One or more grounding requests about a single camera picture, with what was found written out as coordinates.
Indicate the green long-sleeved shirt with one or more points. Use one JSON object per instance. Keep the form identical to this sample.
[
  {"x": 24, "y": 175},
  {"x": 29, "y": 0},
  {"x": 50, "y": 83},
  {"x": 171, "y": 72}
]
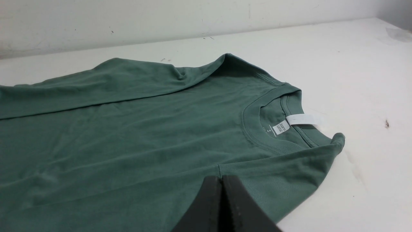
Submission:
[{"x": 125, "y": 146}]

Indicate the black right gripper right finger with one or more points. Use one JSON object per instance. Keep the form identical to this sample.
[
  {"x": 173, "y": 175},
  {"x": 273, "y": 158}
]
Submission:
[{"x": 239, "y": 211}]

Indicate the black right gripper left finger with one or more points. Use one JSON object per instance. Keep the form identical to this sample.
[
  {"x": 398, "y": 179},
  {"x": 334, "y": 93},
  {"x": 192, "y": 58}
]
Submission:
[{"x": 204, "y": 212}]

